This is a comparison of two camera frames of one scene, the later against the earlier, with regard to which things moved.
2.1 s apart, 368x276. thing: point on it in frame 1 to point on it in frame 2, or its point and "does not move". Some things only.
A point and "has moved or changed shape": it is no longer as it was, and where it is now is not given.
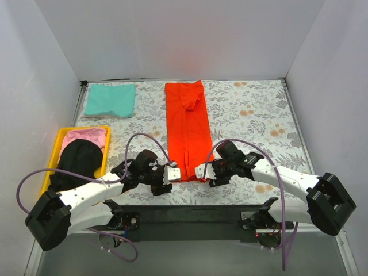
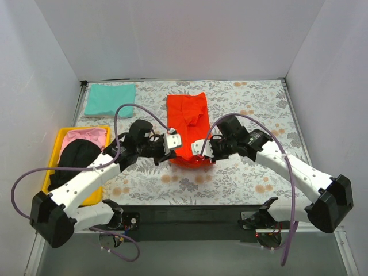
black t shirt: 79,155 does not move
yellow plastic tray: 101,171 does not move
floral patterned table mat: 255,114 does not move
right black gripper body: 216,173 to 213,151
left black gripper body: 158,180 to 162,153
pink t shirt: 97,135 does not move
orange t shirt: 189,141 has moved or changed shape
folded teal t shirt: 120,100 does not move
